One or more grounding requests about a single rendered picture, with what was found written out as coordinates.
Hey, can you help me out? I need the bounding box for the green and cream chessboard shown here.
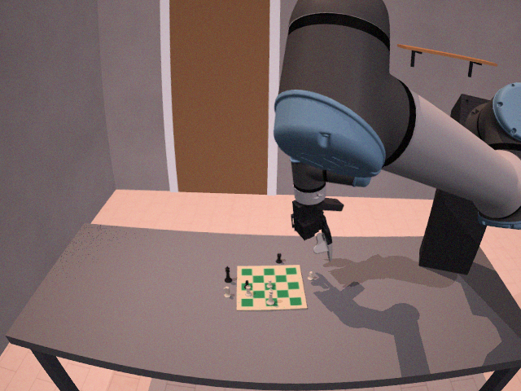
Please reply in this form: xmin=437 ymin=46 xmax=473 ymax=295
xmin=237 ymin=265 xmax=307 ymax=311

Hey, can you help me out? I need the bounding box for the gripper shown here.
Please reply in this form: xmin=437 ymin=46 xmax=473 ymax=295
xmin=291 ymin=200 xmax=332 ymax=261

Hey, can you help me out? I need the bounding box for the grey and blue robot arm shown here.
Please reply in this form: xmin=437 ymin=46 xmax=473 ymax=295
xmin=274 ymin=0 xmax=521 ymax=230

